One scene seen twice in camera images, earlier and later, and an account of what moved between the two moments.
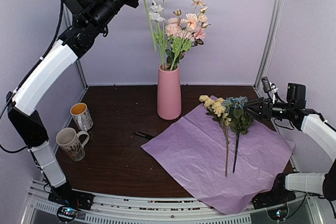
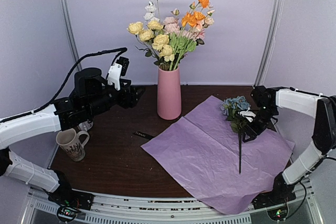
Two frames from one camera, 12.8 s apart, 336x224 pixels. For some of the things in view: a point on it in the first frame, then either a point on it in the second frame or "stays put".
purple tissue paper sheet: x=193 y=150 stays put
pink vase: x=169 y=92 stays put
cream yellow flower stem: x=216 y=105 -> x=157 y=45
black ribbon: x=143 y=135 stays put
